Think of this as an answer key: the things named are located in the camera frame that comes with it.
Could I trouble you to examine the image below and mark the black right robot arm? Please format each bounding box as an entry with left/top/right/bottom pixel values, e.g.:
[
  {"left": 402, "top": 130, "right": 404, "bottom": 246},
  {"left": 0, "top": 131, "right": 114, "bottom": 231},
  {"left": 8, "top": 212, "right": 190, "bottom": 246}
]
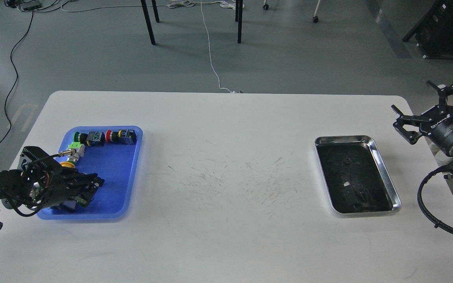
[{"left": 392, "top": 81, "right": 453, "bottom": 235}]

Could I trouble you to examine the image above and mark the black floor cable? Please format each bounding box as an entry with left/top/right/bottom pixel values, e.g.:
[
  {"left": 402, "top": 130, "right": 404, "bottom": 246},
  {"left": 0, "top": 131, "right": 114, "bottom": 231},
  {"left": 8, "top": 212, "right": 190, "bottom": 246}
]
[{"left": 0, "top": 0, "right": 61, "bottom": 173}]

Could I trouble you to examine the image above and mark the black power strip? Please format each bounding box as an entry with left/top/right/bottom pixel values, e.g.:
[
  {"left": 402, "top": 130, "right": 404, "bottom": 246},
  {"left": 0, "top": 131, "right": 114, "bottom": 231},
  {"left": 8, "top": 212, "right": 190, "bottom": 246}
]
[{"left": 17, "top": 0, "right": 42, "bottom": 11}]

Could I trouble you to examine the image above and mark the black table leg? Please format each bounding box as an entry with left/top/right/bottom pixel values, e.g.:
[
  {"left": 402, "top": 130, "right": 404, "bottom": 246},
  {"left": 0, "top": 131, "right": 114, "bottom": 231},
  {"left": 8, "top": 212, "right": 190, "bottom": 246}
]
[
  {"left": 151, "top": 0, "right": 160, "bottom": 23},
  {"left": 140, "top": 0, "right": 156, "bottom": 46},
  {"left": 235, "top": 0, "right": 244, "bottom": 44}
]

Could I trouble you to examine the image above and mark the silver metal tray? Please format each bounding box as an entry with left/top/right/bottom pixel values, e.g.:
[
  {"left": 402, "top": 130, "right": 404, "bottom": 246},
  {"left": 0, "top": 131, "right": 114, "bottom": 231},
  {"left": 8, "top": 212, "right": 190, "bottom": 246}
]
[{"left": 314, "top": 135, "right": 401, "bottom": 217}]

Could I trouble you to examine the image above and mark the white cloth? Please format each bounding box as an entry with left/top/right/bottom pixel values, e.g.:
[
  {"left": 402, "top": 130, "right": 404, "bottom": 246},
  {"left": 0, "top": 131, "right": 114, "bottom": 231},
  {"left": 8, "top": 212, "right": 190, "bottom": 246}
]
[{"left": 429, "top": 142, "right": 453, "bottom": 167}]

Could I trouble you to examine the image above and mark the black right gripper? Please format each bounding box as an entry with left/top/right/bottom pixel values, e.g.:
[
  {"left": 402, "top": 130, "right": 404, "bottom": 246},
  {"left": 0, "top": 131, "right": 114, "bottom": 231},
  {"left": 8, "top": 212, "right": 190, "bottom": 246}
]
[{"left": 392, "top": 81, "right": 453, "bottom": 157}]

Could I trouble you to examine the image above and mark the black cabinet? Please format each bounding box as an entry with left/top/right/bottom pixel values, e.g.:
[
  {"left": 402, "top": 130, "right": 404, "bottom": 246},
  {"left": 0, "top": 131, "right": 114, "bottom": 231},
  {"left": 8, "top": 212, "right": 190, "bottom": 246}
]
[{"left": 401, "top": 0, "right": 453, "bottom": 60}]

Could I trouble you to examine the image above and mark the green white selector switch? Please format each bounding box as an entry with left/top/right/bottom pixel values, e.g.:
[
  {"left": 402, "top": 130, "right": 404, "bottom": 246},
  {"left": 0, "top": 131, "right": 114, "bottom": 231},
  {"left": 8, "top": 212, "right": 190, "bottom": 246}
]
[{"left": 66, "top": 141, "right": 86, "bottom": 164}]

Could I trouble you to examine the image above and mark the white floor cable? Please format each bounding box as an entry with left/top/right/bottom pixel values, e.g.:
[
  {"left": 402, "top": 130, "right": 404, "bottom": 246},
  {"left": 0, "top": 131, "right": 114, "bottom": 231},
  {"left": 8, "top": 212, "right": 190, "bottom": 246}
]
[{"left": 61, "top": 0, "right": 245, "bottom": 94}]

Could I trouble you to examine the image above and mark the green push button switch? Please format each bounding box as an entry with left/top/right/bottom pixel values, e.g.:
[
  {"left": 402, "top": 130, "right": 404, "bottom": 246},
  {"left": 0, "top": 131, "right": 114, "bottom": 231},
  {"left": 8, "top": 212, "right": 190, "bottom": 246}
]
[{"left": 73, "top": 131, "right": 106, "bottom": 147}]

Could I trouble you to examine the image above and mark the red push button switch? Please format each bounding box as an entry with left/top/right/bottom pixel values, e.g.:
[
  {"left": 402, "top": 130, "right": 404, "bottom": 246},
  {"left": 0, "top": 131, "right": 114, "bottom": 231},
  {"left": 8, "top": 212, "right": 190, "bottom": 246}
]
[{"left": 105, "top": 129, "right": 137, "bottom": 145}]

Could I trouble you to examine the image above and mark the blue plastic tray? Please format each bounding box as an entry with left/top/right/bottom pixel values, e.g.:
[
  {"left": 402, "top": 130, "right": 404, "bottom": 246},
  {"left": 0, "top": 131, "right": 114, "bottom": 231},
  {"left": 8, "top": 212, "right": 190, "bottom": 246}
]
[{"left": 37, "top": 125, "right": 143, "bottom": 221}]

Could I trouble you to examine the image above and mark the yellow push button switch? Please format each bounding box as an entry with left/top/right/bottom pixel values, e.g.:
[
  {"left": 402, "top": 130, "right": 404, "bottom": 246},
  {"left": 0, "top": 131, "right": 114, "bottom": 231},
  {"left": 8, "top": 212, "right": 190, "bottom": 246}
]
[{"left": 60, "top": 161, "right": 76, "bottom": 169}]

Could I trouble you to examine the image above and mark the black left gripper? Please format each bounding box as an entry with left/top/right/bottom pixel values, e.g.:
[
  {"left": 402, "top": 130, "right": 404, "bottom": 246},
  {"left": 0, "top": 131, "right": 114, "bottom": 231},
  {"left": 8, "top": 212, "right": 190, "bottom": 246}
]
[{"left": 18, "top": 146, "right": 105, "bottom": 211}]

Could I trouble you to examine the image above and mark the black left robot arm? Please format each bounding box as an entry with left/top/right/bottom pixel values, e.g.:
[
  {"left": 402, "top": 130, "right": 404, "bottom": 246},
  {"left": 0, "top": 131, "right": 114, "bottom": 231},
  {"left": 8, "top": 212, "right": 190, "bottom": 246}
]
[{"left": 0, "top": 146, "right": 104, "bottom": 230}]

